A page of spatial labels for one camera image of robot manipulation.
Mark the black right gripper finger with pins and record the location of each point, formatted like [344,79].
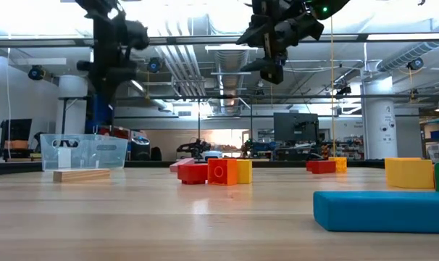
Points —
[272,72]
[252,34]

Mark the natural wood long block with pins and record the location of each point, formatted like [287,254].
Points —
[81,175]

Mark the pink long wooden block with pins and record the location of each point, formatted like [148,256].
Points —
[179,164]

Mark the yellow toy brick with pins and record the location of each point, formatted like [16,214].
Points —
[245,172]
[340,165]

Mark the red wooden block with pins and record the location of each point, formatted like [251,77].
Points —
[324,167]

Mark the orange toy brick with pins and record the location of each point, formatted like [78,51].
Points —
[221,172]

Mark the large yellow wooden block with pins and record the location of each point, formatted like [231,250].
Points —
[409,174]

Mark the long blue wooden block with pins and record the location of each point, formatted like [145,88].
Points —
[382,212]

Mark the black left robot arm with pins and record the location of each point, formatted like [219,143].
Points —
[103,25]

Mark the black background robot arm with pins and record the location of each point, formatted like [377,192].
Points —
[194,148]
[257,148]

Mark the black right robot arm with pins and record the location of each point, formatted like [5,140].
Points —
[332,7]

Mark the white ceiling light bar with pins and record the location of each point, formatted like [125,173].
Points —
[223,48]

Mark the clear plastic bin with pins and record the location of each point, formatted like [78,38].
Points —
[89,156]

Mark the black cylindrical appliance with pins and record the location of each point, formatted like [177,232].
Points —
[140,148]

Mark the dark computer monitor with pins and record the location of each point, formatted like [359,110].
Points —
[295,128]

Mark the black ceiling-hung device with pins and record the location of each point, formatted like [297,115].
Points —
[344,90]

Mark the black screen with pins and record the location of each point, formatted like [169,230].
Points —
[16,129]

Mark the orange box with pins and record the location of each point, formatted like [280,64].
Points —
[16,145]

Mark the white box device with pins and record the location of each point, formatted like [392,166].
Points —
[212,155]

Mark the parts storage shelf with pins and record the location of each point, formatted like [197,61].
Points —
[346,148]

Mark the silver ventilation duct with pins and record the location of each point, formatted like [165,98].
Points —
[228,79]
[408,54]

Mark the black aluminium table frame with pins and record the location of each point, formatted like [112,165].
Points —
[150,164]

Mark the black background rig frame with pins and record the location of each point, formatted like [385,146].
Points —
[205,97]

